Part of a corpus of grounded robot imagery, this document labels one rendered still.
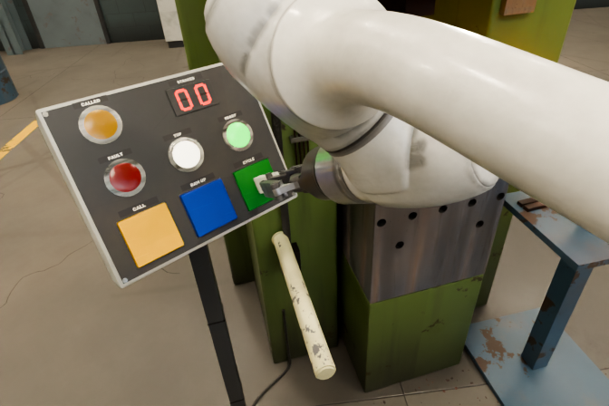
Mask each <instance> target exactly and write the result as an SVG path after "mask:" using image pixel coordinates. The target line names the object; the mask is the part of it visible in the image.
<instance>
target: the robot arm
mask: <svg viewBox="0 0 609 406"><path fill-rule="evenodd" d="M204 16H205V21H206V34H207V36H208V39H209V41H210V43H211V45H212V47H213V49H214V51H215V52H216V54H217V56H218V58H219V59H220V61H221V62H222V63H223V64H224V66H225V67H226V68H227V70H228V71H229V73H230V74H231V75H232V76H233V77H234V78H235V79H236V80H237V81H238V82H239V83H240V84H241V85H242V86H243V87H244V88H245V89H246V90H247V91H248V92H250V93H251V94H252V95H253V96H254V97H255V98H256V99H257V100H259V101H260V102H261V103H262V104H263V105H264V106H265V107H266V108H267V109H269V110H270V111H271V112H272V113H273V114H274V115H275V116H276V117H278V118H279V119H280V120H281V121H283V122H284V123H285V124H287V125H288V126H289V127H291V128H292V129H293V130H295V131H297V132H298V133H299V134H301V135H303V136H304V137H306V138H307V139H309V140H311V141H313V142H314V143H316V144H317V145H319V146H318V147H315V148H313V149H312V150H310V151H309V152H308V153H307V154H306V156H305V158H304V161H303V164H300V165H296V166H292V167H291V168H290V169H287V170H282V171H281V172H279V173H280V174H279V173H278V172H273V173H272V172H269V173H266V174H265V175H261V176H258V177H256V178H254V182H255V184H256V187H257V190H258V192H259V193H260V194H262V193H264V195H265V197H267V198H275V199H276V201H282V200H283V199H284V198H285V197H287V196H288V195H287V191H290V190H292V191H293V192H294V193H296V192H304V193H310V194H311V195H313V196H314V197H316V198H319V199H321V200H332V201H334V202H336V203H339V204H344V205H350V204H373V203H375V204H378V205H380V206H383V207H387V208H430V207H437V206H443V205H447V204H451V203H455V202H459V201H462V200H465V199H468V198H473V197H476V196H477V195H480V194H482V193H484V192H486V191H488V190H490V189H492V188H493V187H494V186H495V184H496V182H497V181H498V179H503V180H504V181H506V182H507V183H508V184H510V185H512V186H513V187H515V188H517V189H519V190H521V191H522V192H524V193H526V194H527V195H529V196H530V197H531V198H534V199H535V200H537V201H539V202H540V203H542V204H544V205H545V206H547V207H549V208H551V209H553V210H554V211H555V212H557V213H558V214H560V215H562V216H563V217H565V218H567V219H569V220H570V221H572V222H574V223H575V224H577V225H578V226H579V227H582V228H583V229H585V230H587V231H588V232H590V233H592V234H593V235H595V236H597V237H599V238H601V239H602V240H603V241H605V242H606V243H608V244H609V82H607V81H604V80H601V79H599V78H596V77H594V76H592V75H589V74H586V73H583V72H579V71H577V70H574V69H572V68H569V67H566V66H564V65H562V64H559V63H555V62H552V61H549V60H547V59H545V58H542V57H539V56H537V55H534V54H532V53H528V52H525V51H522V50H519V49H517V48H515V47H512V46H509V45H507V44H504V43H500V42H498V41H495V40H492V39H489V38H487V37H485V36H482V35H479V34H474V33H472V32H469V31H466V30H463V29H460V28H458V27H455V26H452V25H449V24H444V23H441V22H438V21H434V20H431V19H428V18H424V17H420V16H416V15H412V14H403V13H397V12H391V11H386V10H385V8H384V7H383V6H382V5H381V4H380V2H378V1H377V0H207V2H206V4H205V10H204Z"/></svg>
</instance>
